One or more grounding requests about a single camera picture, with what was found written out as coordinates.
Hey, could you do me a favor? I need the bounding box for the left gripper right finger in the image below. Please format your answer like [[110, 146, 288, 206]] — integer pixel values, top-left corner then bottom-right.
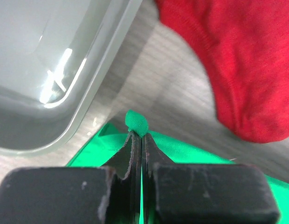
[[142, 134, 280, 224]]

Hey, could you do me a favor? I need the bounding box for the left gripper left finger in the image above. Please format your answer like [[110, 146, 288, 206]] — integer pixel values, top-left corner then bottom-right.
[[0, 131, 142, 224]]

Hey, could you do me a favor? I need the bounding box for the grey plastic tray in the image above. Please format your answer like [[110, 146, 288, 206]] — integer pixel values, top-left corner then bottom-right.
[[0, 0, 141, 155]]

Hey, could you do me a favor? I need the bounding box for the red folded t shirt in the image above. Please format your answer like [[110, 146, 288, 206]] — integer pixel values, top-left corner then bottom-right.
[[156, 0, 289, 143]]

